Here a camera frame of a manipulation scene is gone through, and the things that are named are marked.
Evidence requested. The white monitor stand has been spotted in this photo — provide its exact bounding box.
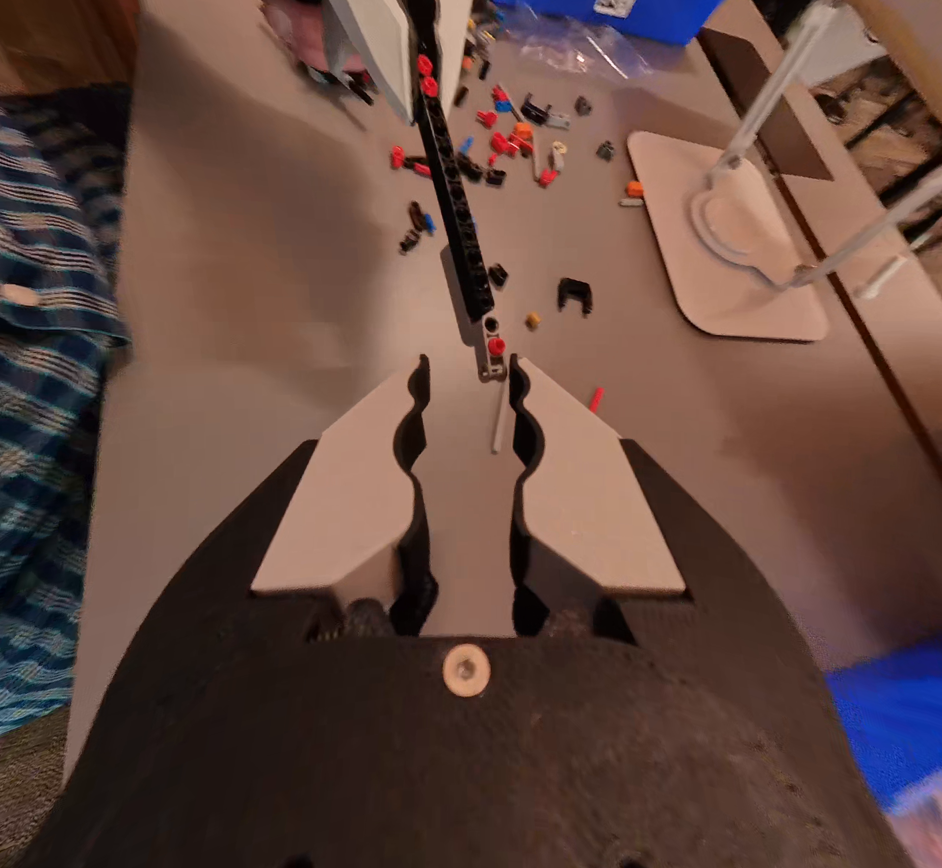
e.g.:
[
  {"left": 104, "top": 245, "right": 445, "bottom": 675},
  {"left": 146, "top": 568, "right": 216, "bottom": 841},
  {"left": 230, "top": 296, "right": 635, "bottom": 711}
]
[{"left": 626, "top": 130, "right": 830, "bottom": 344}]

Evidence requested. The white metal frame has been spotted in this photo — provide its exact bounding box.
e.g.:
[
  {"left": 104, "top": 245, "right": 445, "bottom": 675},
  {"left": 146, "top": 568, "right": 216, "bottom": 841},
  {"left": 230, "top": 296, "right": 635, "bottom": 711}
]
[{"left": 705, "top": 0, "right": 942, "bottom": 299}]

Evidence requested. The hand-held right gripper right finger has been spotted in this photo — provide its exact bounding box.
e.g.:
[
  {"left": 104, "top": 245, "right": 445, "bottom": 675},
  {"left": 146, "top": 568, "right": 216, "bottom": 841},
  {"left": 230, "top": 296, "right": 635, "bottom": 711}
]
[{"left": 508, "top": 353, "right": 690, "bottom": 637}]

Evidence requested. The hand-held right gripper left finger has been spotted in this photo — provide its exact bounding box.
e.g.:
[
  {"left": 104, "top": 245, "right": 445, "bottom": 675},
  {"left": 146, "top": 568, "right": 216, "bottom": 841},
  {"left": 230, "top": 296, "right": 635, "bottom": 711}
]
[{"left": 250, "top": 353, "right": 440, "bottom": 637}]

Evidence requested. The clear plastic bag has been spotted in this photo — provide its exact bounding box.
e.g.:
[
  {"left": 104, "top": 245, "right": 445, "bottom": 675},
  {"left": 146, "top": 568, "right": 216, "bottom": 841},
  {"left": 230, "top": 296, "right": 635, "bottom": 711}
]
[{"left": 508, "top": 13, "right": 652, "bottom": 82}]

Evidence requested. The long black lego beam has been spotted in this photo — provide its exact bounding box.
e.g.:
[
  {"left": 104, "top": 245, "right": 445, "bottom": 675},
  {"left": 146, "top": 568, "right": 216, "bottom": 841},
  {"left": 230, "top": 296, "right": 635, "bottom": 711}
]
[{"left": 414, "top": 53, "right": 496, "bottom": 323}]

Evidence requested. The grey lego beam red pin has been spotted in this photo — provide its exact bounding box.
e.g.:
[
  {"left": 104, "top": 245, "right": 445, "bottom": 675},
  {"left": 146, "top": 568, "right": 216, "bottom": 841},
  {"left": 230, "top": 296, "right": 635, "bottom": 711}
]
[{"left": 478, "top": 316, "right": 510, "bottom": 382}]

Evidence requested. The person's plaid shirt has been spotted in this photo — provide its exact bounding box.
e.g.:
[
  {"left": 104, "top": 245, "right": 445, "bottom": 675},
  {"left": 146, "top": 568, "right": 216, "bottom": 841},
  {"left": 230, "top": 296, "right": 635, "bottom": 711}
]
[{"left": 0, "top": 82, "right": 135, "bottom": 737}]

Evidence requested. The scattered lego pieces pile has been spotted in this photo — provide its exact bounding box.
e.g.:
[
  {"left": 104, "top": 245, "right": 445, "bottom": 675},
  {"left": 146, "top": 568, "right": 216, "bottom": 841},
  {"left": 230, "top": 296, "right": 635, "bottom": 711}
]
[{"left": 389, "top": 0, "right": 617, "bottom": 256}]

